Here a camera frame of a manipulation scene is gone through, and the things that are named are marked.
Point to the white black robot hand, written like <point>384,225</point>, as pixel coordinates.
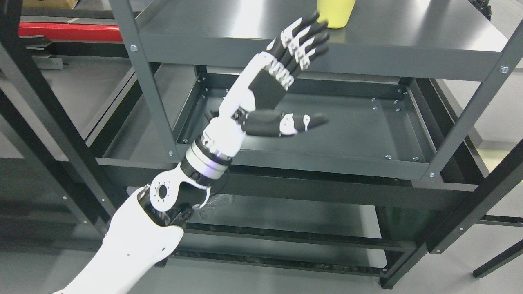
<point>250,106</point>

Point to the yellow plastic cup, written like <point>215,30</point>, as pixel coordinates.
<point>335,12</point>

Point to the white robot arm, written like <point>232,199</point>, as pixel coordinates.
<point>148,227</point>

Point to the dark grey metal shelf rack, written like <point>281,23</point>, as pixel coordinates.
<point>402,148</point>

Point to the red metal beam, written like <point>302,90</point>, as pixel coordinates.
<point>71,31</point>

